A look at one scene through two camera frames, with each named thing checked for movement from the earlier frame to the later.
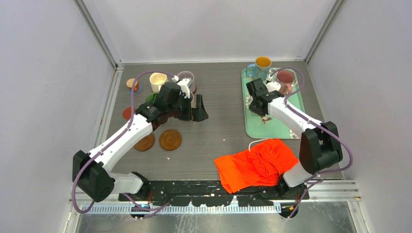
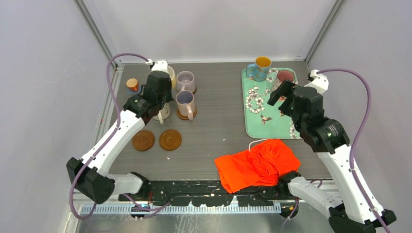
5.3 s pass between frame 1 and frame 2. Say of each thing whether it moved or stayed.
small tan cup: stayed
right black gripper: moved
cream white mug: moved
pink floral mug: stayed
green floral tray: stayed
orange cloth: stayed
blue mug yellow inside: stayed
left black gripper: moved
